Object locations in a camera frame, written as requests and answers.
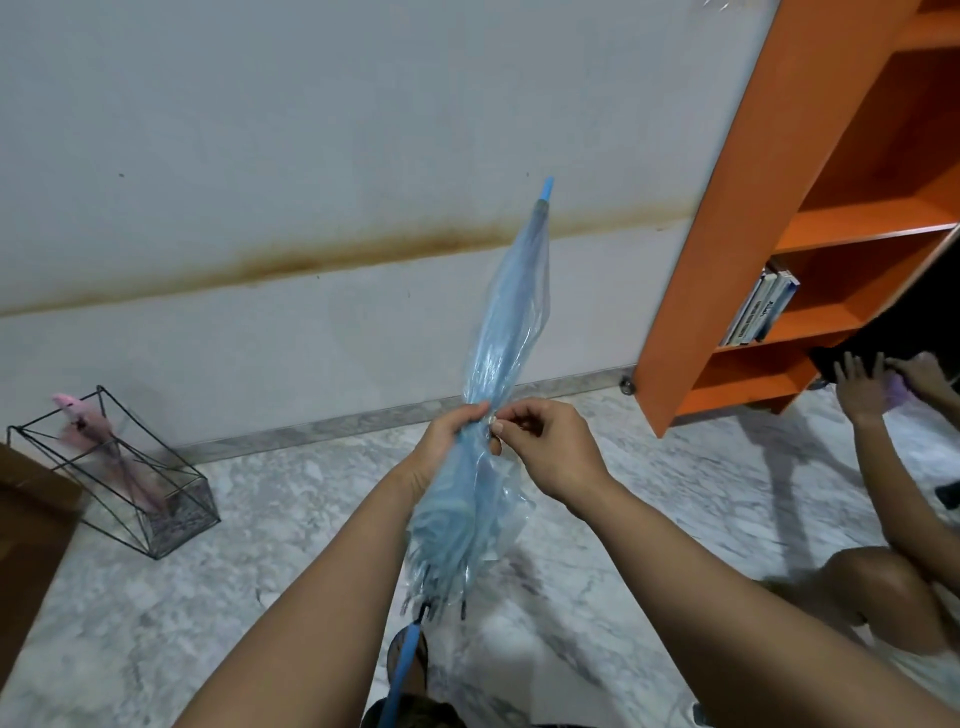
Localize person's left hand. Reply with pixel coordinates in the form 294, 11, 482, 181
404, 401, 504, 504

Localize person's right hand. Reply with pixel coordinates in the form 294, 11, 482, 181
488, 398, 613, 519

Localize blue handled transparent umbrella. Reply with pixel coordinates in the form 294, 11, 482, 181
377, 176, 556, 728

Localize black wire umbrella stand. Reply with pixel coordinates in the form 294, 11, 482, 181
5, 385, 222, 561

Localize pink handled transparent umbrella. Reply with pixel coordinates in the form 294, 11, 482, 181
50, 389, 170, 519

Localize person's right forearm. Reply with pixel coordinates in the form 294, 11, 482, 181
569, 479, 960, 728

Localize person's left forearm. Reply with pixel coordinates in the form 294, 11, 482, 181
176, 468, 436, 728

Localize person's black sandal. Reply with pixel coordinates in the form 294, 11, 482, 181
386, 626, 433, 703

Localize person's black trousers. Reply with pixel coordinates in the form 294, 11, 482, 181
362, 693, 470, 728

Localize white book black lettering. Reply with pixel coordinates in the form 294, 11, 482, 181
738, 266, 785, 346

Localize blue grey picture book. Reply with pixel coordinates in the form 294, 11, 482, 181
757, 262, 802, 343

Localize orange wooden bookshelf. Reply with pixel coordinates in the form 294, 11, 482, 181
633, 0, 960, 440

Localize black cabinet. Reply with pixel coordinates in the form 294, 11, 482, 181
806, 239, 960, 391

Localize brown wooden door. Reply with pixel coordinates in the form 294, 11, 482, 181
0, 442, 85, 680

